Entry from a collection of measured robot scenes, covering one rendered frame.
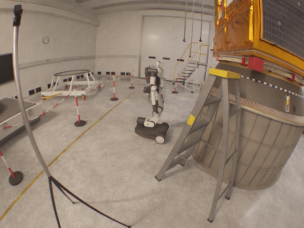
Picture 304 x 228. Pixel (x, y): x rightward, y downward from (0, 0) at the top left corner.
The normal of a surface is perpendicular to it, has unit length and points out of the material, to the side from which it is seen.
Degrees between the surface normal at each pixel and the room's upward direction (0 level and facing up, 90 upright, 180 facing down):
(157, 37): 90
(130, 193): 0
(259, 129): 90
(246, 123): 90
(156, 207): 0
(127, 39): 90
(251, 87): 62
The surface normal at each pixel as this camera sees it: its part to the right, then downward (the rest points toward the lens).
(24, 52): 0.98, 0.14
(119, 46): -0.18, 0.38
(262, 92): -0.55, -0.19
